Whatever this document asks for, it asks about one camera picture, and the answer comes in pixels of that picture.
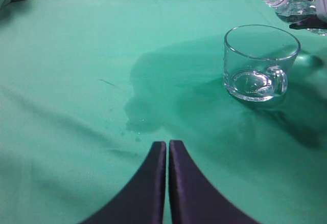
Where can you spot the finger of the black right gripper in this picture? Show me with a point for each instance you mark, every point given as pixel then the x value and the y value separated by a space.
pixel 311 23

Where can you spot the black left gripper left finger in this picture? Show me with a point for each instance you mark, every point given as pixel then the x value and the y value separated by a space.
pixel 142 199

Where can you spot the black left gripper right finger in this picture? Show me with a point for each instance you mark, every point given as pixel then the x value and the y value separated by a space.
pixel 193 199

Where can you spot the clear glass mug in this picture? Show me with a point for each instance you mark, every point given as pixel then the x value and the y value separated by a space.
pixel 257 59

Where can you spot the green table cloth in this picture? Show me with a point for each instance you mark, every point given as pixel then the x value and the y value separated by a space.
pixel 88 85

